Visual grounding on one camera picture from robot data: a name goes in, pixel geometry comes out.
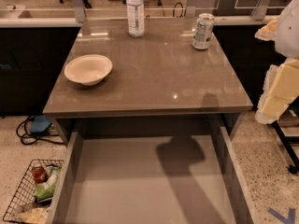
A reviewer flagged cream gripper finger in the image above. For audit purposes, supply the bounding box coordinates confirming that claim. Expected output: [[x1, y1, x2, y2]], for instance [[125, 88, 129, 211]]
[[255, 59, 299, 124], [254, 18, 278, 41]]

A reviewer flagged silver green 7up can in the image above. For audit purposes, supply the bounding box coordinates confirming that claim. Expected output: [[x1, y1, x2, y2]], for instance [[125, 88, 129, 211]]
[[192, 13, 215, 50]]

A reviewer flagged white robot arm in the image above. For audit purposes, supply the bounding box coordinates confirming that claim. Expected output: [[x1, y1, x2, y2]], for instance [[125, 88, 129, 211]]
[[255, 0, 299, 124]]

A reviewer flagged grey open top drawer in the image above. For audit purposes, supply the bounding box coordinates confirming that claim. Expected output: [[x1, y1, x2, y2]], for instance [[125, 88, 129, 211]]
[[47, 129, 255, 224]]

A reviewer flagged grey cabinet table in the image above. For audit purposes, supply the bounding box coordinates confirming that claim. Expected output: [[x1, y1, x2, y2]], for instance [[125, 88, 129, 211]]
[[44, 19, 252, 141]]

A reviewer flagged blue tape floor mark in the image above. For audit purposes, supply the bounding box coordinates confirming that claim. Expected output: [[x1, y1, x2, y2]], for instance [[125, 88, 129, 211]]
[[267, 206, 297, 224]]

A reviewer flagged clear plastic water bottle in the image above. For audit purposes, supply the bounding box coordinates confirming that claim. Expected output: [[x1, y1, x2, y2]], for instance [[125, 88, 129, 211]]
[[126, 0, 145, 37]]

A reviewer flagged white paper bowl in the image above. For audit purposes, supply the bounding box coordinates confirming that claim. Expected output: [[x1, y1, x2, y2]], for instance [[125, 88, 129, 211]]
[[64, 54, 113, 86]]

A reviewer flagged blue foot pedal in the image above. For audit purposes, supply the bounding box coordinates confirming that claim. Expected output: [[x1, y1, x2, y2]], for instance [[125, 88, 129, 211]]
[[30, 116, 51, 134]]

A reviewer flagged red brown snack packet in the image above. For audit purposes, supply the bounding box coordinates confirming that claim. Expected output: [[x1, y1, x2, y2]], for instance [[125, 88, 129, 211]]
[[31, 165, 48, 184]]

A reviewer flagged green snack bag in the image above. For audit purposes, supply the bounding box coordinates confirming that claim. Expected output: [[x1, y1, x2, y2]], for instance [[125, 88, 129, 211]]
[[34, 166, 61, 201]]

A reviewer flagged yellow chip bag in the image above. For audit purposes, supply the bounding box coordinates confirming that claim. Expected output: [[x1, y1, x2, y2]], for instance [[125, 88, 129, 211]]
[[19, 207, 48, 224]]

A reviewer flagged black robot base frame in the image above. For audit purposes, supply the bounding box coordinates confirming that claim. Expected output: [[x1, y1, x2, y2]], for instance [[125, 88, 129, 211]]
[[272, 107, 299, 175]]

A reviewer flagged black floor cable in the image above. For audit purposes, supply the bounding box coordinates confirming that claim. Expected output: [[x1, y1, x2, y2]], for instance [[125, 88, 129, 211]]
[[15, 115, 64, 147]]

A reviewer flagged black wire basket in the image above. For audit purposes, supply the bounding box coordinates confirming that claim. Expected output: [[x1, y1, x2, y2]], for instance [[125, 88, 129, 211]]
[[3, 159, 64, 224]]

